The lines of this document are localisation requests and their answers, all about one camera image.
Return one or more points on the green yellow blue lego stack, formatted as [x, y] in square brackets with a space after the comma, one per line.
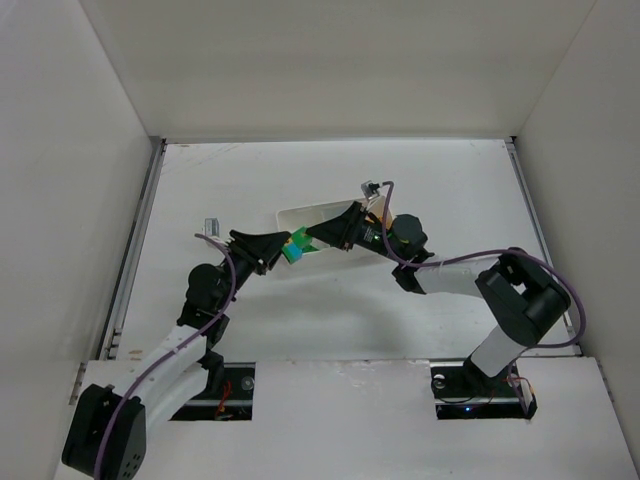
[298, 244]

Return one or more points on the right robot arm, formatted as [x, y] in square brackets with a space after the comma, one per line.
[523, 298]

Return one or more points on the white divided container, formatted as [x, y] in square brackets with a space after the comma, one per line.
[294, 219]

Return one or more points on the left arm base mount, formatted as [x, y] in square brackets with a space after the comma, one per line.
[228, 393]

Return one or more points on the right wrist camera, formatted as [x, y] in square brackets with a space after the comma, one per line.
[370, 190]

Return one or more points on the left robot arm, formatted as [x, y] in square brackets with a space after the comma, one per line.
[108, 435]

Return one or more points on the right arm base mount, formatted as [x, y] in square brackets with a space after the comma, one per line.
[482, 386]

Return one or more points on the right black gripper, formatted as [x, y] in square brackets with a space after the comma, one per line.
[350, 229]

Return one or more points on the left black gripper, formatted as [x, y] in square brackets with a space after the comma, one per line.
[248, 255]

